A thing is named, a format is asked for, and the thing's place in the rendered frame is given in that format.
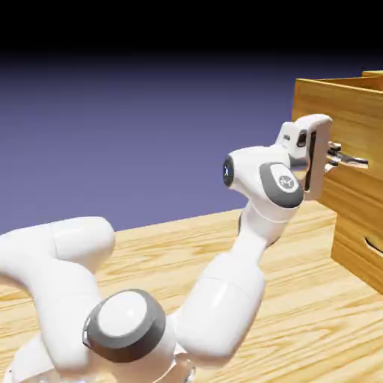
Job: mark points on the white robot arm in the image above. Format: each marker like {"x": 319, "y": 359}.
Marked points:
{"x": 227, "y": 299}

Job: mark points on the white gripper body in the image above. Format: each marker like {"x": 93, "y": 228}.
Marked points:
{"x": 321, "y": 149}

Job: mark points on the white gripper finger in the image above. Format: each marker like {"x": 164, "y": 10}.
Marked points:
{"x": 331, "y": 165}
{"x": 334, "y": 146}

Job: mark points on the light wood closed drawer front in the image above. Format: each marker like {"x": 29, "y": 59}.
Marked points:
{"x": 347, "y": 239}

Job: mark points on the light wood cabinet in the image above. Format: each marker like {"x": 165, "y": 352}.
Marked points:
{"x": 374, "y": 73}

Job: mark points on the light wood pulled drawer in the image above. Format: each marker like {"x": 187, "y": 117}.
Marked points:
{"x": 353, "y": 119}

